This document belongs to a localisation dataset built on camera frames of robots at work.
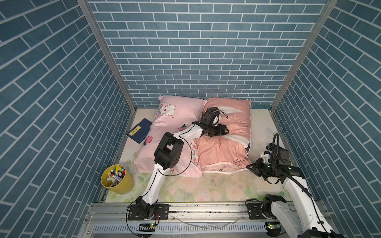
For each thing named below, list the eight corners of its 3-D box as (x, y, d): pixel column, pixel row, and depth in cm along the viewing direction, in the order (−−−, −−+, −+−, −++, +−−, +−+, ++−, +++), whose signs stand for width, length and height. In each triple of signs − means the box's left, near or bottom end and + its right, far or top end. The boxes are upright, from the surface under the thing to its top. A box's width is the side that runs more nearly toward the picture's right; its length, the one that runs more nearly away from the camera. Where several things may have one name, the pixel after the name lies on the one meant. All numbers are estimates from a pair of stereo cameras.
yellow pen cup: (111, 195, 81) (96, 187, 69) (118, 175, 88) (106, 164, 76) (133, 195, 81) (122, 187, 69) (138, 175, 88) (129, 164, 76)
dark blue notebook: (127, 136, 106) (125, 134, 104) (145, 120, 116) (144, 118, 114) (139, 144, 102) (138, 142, 100) (157, 127, 112) (157, 125, 110)
